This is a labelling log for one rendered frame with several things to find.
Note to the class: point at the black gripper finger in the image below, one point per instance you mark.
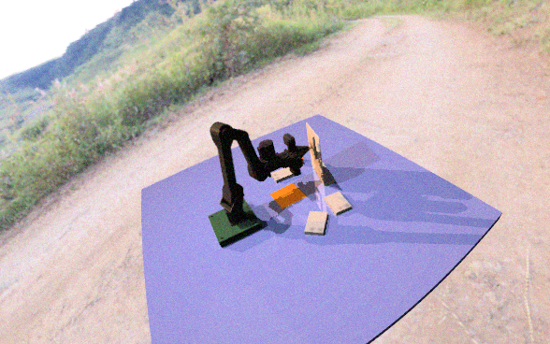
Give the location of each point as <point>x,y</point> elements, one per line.
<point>302,153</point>
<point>301,148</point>

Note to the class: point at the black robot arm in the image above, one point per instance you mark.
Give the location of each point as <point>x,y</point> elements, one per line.
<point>259,168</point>

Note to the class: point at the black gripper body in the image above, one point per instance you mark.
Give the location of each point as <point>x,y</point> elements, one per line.
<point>290,142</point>

